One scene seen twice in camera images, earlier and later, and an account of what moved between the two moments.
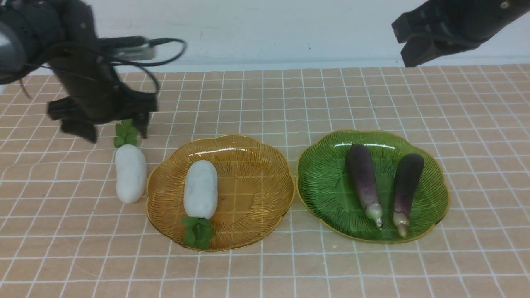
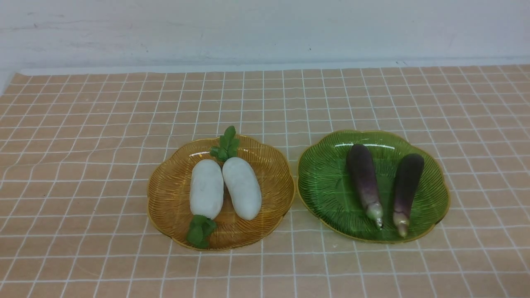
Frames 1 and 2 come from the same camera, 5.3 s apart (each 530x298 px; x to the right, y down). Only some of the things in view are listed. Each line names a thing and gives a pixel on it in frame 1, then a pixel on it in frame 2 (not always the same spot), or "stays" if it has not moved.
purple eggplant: (409, 171) stays
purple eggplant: (361, 172) stays
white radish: (130, 164) to (242, 179)
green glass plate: (329, 196) stays
